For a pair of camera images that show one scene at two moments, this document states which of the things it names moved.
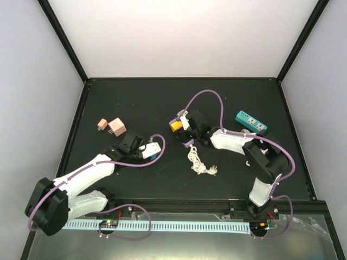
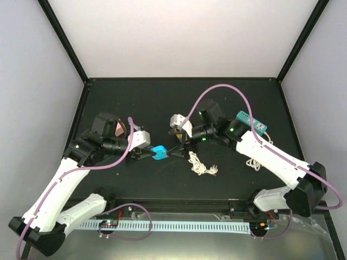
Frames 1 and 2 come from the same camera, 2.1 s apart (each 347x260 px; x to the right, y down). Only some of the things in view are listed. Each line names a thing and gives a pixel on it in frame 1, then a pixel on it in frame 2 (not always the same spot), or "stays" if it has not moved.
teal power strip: x=250 y=122 stays
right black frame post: x=320 y=6 stays
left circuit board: x=109 y=223 stays
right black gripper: x=182 y=137 -> x=181 y=147
